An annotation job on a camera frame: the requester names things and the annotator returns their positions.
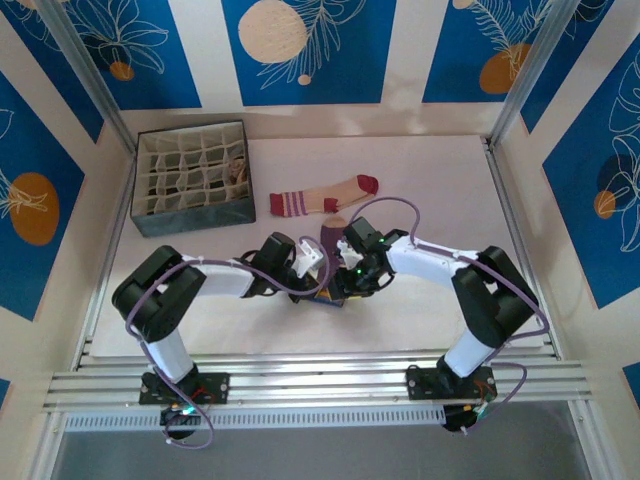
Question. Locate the black connector module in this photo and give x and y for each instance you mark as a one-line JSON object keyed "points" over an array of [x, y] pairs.
{"points": [[457, 420], [172, 425]]}

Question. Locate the beige red striped sock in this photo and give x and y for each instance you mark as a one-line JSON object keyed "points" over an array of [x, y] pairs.
{"points": [[310, 200]]}

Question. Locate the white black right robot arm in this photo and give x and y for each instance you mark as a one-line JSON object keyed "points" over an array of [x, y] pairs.
{"points": [[425, 260]]}

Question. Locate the aluminium cross rail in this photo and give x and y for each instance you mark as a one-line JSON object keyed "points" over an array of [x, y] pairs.
{"points": [[320, 385]]}

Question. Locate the brown argyle sock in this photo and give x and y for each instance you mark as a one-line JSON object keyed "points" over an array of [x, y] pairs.
{"points": [[237, 170]]}

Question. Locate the purple sock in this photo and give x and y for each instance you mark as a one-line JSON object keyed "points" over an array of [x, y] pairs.
{"points": [[330, 235]]}

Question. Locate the aluminium frame post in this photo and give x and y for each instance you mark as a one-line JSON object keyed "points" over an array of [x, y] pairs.
{"points": [[536, 65], [85, 65]]}

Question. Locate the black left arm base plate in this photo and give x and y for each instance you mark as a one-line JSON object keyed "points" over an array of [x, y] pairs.
{"points": [[215, 387]]}

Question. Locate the grey fabric sock organizer box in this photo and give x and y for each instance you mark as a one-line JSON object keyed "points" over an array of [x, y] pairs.
{"points": [[195, 222]]}

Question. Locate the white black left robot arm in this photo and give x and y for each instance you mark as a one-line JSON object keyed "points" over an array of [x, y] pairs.
{"points": [[225, 280]]}

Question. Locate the white table mat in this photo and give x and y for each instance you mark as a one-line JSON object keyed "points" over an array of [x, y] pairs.
{"points": [[425, 175]]}

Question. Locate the aluminium side rail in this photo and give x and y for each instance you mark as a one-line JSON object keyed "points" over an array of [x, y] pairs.
{"points": [[102, 260], [515, 225]]}

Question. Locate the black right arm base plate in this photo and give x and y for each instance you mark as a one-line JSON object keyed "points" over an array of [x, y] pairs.
{"points": [[417, 385]]}

